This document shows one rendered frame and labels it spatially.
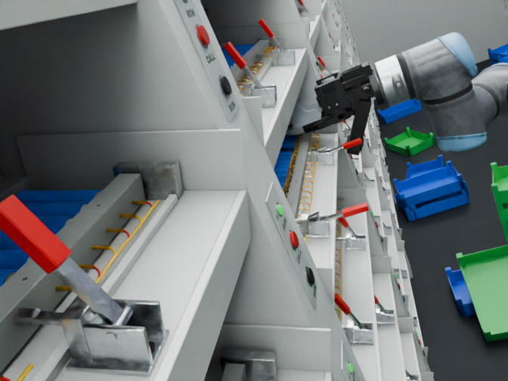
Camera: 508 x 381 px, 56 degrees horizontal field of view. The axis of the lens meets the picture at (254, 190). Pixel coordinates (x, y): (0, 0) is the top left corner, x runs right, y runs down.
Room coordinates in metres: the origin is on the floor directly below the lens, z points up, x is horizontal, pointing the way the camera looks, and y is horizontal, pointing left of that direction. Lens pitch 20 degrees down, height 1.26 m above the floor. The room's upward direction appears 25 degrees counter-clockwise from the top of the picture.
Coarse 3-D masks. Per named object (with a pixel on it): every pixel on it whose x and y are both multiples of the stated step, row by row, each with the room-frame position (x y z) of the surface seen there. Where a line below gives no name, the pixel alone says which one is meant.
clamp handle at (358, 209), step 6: (360, 204) 0.59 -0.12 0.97; (366, 204) 0.58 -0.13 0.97; (342, 210) 0.59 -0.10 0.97; (348, 210) 0.58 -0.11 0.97; (354, 210) 0.58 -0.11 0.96; (360, 210) 0.58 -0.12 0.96; (366, 210) 0.57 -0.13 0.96; (318, 216) 0.60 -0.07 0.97; (330, 216) 0.59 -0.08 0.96; (336, 216) 0.59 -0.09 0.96; (342, 216) 0.59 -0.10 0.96; (348, 216) 0.58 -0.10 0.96
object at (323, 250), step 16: (336, 128) 1.01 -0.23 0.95; (320, 144) 0.95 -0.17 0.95; (336, 144) 0.94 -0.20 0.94; (336, 160) 0.86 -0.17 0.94; (320, 176) 0.79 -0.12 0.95; (336, 176) 0.79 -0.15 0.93; (320, 192) 0.73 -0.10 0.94; (336, 192) 0.78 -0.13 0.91; (320, 208) 0.68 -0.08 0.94; (320, 240) 0.58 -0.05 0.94; (320, 256) 0.54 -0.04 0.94; (320, 272) 0.45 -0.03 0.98
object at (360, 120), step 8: (360, 104) 0.89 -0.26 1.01; (368, 104) 0.88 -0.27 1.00; (360, 112) 0.89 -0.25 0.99; (368, 112) 0.88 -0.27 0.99; (360, 120) 0.89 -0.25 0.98; (352, 128) 0.90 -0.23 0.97; (360, 128) 0.89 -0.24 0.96; (352, 136) 0.90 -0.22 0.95; (360, 136) 0.89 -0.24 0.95; (360, 144) 0.90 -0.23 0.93; (352, 152) 0.90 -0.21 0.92
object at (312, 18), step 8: (304, 0) 1.69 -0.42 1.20; (312, 0) 1.68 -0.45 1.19; (304, 8) 1.67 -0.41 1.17; (312, 8) 1.68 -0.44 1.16; (320, 8) 1.67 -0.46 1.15; (304, 16) 1.51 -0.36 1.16; (312, 16) 1.50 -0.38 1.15; (320, 16) 1.66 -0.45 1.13; (312, 24) 1.42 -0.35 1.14; (320, 24) 1.65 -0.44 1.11; (312, 32) 1.25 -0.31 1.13; (312, 40) 1.23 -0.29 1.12; (312, 48) 1.22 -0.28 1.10
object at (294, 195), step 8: (304, 136) 0.95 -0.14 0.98; (304, 144) 0.90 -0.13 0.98; (312, 144) 0.93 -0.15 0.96; (304, 152) 0.86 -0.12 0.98; (296, 160) 0.82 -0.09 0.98; (304, 160) 0.82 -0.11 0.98; (296, 168) 0.79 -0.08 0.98; (304, 168) 0.79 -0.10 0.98; (312, 168) 0.81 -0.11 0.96; (296, 176) 0.75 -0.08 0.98; (304, 176) 0.78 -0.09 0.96; (296, 184) 0.72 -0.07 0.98; (312, 184) 0.74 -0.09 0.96; (288, 192) 0.70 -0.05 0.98; (296, 192) 0.69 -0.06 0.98; (288, 200) 0.67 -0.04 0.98; (296, 200) 0.66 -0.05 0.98; (296, 208) 0.64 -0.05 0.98; (304, 208) 0.66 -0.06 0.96; (296, 216) 0.64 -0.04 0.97
